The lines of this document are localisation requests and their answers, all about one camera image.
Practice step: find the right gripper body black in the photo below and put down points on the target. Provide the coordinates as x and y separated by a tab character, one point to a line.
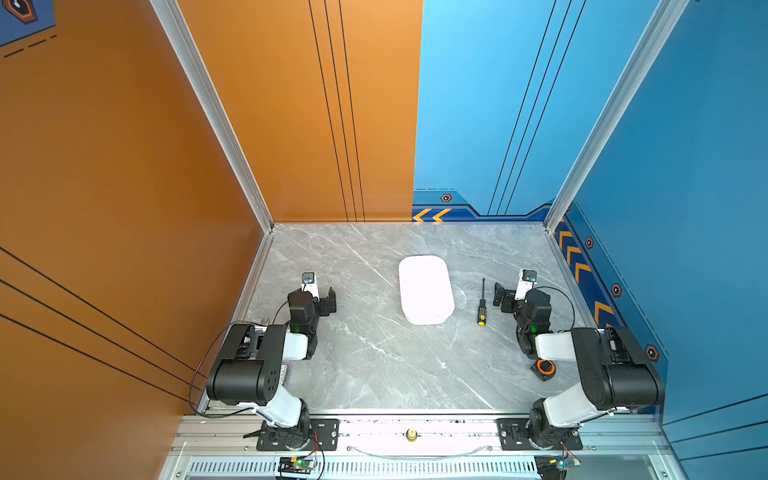
507	299

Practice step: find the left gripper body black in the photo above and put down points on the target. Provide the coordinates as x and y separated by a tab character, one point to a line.
322	301

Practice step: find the black yellow screwdriver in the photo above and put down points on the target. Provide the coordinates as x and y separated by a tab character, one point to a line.
482	307

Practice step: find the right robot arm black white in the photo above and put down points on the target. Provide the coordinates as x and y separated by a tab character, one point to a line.
615	373

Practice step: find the orange black tape roll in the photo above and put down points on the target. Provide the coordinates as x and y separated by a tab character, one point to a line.
544	370

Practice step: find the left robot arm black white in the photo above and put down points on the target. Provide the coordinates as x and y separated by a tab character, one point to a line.
246	373

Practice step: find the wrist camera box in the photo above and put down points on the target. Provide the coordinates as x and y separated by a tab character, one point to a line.
309	284
526	282

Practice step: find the right circuit board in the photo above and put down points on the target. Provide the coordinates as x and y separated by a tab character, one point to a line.
556	468

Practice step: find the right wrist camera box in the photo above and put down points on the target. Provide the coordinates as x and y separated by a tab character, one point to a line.
526	282

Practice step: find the aluminium front rail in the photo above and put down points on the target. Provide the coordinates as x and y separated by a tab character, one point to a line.
428	435

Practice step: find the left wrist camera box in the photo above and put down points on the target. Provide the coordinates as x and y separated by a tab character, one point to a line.
309	284

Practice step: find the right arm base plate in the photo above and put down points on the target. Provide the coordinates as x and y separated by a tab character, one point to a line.
521	434

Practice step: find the left green circuit board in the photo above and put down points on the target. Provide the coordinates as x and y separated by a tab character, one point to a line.
296	467

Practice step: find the white plastic bin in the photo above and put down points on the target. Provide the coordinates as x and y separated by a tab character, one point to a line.
425	290

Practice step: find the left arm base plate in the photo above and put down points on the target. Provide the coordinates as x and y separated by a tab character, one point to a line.
300	438

